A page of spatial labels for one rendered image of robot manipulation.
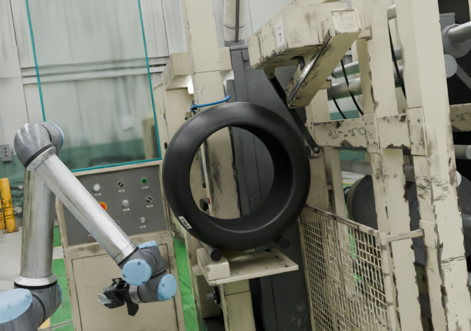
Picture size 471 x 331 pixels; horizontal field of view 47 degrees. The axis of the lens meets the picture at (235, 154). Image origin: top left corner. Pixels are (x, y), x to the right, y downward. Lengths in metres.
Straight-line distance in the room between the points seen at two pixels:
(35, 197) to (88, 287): 0.95
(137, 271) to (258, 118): 0.75
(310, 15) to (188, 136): 0.64
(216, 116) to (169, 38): 9.85
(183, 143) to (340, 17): 0.73
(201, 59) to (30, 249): 1.10
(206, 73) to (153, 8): 9.52
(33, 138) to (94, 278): 1.15
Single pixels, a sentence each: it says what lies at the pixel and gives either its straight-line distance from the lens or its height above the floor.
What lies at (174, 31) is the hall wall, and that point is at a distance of 11.95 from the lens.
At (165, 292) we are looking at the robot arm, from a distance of 1.97.
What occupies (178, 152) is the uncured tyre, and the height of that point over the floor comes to 1.32.
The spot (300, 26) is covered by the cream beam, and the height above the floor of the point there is 1.71.
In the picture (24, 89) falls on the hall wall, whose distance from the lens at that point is 11.41.
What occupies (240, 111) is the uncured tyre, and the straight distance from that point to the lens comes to 2.10.
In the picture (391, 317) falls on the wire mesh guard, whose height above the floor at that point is 0.73.
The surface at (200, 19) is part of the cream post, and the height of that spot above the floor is 1.89.
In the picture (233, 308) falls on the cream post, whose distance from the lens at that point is 2.60.
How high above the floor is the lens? 1.39
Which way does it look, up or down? 3 degrees down
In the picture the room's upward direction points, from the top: 8 degrees counter-clockwise
